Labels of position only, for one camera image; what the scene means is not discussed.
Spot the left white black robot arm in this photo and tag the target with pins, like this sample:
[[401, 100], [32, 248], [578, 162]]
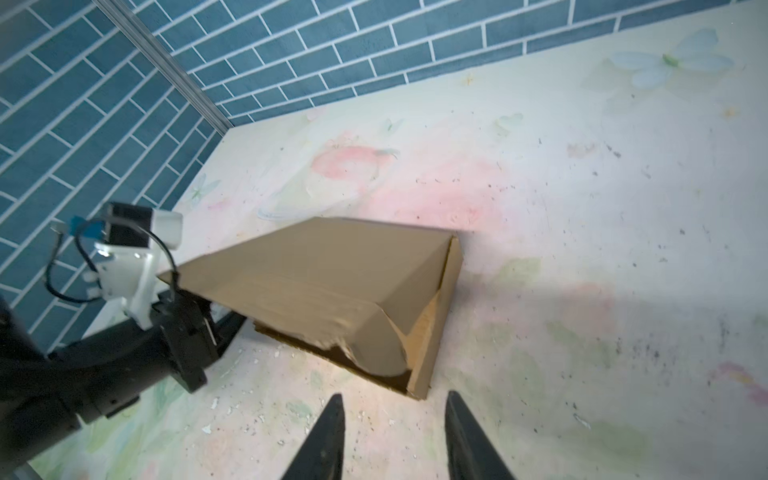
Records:
[[46, 398]]

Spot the brown cardboard paper box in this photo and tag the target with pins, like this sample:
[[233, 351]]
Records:
[[370, 297]]

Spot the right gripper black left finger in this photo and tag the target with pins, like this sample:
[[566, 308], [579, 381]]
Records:
[[321, 455]]

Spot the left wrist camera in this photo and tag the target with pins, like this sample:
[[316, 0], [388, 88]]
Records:
[[130, 241]]

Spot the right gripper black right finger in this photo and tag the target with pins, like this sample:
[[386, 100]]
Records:
[[470, 454]]

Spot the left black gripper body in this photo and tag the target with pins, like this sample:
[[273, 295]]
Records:
[[107, 371]]

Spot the floral table mat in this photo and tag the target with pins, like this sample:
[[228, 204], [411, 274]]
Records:
[[610, 317]]

